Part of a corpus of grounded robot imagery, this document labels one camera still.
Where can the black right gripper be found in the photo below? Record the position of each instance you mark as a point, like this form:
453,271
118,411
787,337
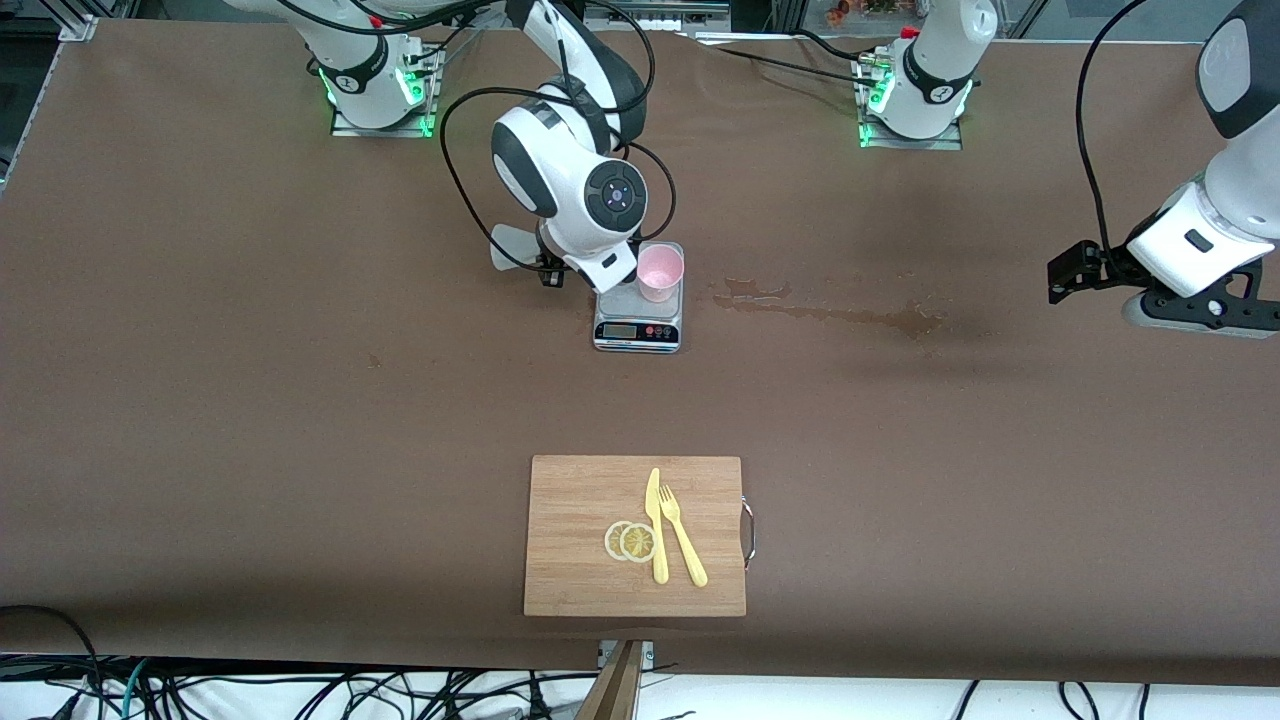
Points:
560,278

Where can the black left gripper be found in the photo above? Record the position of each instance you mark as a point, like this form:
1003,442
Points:
1110,266

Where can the pink plastic cup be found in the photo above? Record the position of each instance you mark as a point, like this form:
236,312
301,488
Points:
660,270

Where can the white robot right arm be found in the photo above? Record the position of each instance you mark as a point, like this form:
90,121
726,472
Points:
560,170

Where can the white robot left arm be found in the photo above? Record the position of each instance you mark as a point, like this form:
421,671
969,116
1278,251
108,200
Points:
940,80

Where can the silver digital kitchen scale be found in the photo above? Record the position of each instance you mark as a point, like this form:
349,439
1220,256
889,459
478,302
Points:
620,320

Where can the brown liquid spill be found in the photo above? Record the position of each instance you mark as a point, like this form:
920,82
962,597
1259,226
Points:
915,322
745,292

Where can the white power strip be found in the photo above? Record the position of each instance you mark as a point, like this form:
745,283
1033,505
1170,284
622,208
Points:
655,22

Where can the lemon slice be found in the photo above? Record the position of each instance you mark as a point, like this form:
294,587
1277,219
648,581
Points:
638,543
611,540

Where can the yellow plastic knife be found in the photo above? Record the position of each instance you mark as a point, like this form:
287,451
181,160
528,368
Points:
659,560

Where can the yellow plastic fork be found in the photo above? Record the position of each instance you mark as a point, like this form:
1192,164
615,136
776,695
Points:
688,555

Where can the orange items pile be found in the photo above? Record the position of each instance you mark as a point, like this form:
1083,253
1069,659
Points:
840,12

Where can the wooden beam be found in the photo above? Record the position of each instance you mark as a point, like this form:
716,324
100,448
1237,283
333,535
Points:
615,690

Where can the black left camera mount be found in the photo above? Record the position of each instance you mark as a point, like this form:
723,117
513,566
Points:
1230,310

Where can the aluminium frame post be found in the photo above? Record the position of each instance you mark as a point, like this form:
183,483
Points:
788,15

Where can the small metal table bracket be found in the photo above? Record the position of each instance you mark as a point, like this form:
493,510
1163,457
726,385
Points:
648,655

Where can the aluminium frame rail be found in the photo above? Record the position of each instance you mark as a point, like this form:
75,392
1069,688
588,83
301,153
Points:
75,20

